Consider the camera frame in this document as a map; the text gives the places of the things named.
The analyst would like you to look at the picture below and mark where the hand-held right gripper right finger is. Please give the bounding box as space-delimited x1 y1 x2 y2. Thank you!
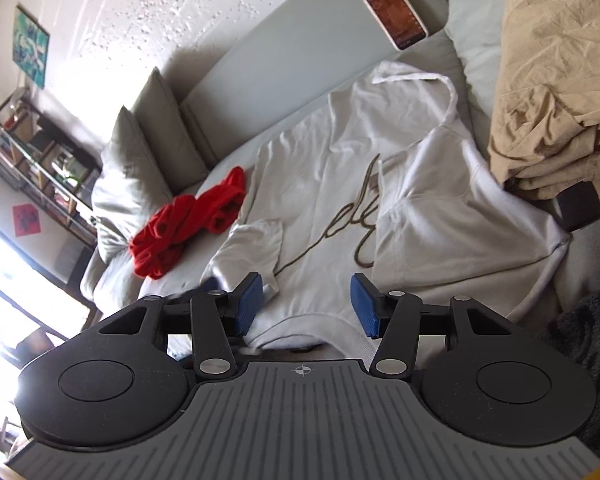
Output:
350 272 508 379

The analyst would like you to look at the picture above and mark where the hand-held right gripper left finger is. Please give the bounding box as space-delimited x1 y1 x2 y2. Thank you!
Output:
97 272 265 380

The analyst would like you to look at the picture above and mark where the white hoodie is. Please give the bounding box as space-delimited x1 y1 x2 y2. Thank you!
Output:
207 60 574 357

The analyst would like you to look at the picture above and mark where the red garment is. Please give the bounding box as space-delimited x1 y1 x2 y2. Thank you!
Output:
128 165 247 281

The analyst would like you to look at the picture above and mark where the white pillow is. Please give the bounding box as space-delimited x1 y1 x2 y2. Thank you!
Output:
92 105 174 264

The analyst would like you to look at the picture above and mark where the dark patterned blanket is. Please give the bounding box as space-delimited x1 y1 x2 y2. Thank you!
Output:
549 279 600 462

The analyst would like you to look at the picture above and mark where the bright window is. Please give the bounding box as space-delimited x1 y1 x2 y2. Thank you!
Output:
0 217 97 371

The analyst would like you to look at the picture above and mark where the bookshelf with books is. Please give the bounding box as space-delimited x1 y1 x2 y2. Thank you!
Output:
0 87 104 249

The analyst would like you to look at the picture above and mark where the grey sofa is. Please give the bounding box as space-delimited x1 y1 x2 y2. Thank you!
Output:
80 0 571 356

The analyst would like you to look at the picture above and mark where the smartphone with white case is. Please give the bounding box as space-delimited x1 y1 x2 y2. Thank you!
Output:
363 0 430 52

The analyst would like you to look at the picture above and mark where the beige cloth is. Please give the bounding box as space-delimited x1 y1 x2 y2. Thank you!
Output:
487 0 600 202

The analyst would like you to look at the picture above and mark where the red wall poster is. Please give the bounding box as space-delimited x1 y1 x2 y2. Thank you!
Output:
10 203 44 236

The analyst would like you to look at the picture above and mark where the green wall picture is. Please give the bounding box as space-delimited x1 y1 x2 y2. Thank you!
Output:
12 4 51 90

